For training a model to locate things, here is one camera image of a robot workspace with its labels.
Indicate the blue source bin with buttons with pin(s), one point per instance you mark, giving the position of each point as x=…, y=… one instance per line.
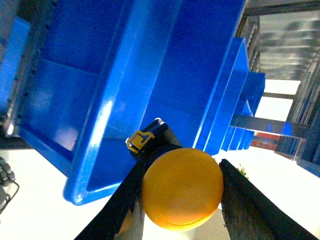
x=99, y=70

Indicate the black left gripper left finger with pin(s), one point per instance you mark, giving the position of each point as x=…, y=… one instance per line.
x=122, y=217

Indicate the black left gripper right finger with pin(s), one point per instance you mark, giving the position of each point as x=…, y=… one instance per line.
x=249, y=215

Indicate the yellow mushroom push button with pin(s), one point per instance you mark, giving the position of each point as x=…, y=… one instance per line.
x=181, y=187

